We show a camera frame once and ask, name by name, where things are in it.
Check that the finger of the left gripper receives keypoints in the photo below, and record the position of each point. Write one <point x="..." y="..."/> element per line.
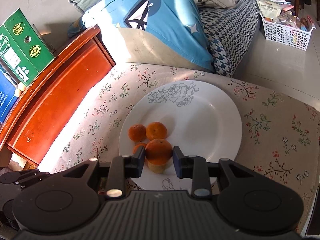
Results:
<point x="28" y="178"/>

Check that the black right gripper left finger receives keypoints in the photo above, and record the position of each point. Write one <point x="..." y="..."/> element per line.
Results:
<point x="122" y="168"/>

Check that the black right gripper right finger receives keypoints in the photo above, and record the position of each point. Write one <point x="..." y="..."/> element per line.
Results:
<point x="195" y="168"/>

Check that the brown kiwi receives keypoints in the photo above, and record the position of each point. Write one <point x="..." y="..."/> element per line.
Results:
<point x="158" y="169"/>

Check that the white floral plate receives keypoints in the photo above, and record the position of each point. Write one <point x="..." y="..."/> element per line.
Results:
<point x="201" y="119"/>

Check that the egg on cabinet left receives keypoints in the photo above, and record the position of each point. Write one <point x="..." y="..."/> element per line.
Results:
<point x="18" y="92"/>

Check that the egg on cabinet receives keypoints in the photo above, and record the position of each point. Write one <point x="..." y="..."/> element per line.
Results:
<point x="18" y="92"/>
<point x="21" y="86"/>

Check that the floral tablecloth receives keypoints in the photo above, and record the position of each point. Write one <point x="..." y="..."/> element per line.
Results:
<point x="280" y="135"/>

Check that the egg on cabinet right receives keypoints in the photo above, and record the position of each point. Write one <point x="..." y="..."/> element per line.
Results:
<point x="21" y="86"/>

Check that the blue cardboard box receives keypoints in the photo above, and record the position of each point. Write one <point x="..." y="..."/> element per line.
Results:
<point x="8" y="85"/>

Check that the green cardboard box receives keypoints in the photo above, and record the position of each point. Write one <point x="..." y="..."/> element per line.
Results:
<point x="22" y="49"/>

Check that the houndstooth sofa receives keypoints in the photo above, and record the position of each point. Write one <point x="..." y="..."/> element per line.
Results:
<point x="230" y="33"/>

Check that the blue shark cushion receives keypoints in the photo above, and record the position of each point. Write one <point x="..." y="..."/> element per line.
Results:
<point x="161" y="32"/>

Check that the white plastic basket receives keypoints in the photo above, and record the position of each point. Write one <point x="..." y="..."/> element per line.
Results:
<point x="287" y="35"/>

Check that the snack bag in basket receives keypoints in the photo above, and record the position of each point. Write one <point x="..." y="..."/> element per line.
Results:
<point x="269" y="9"/>

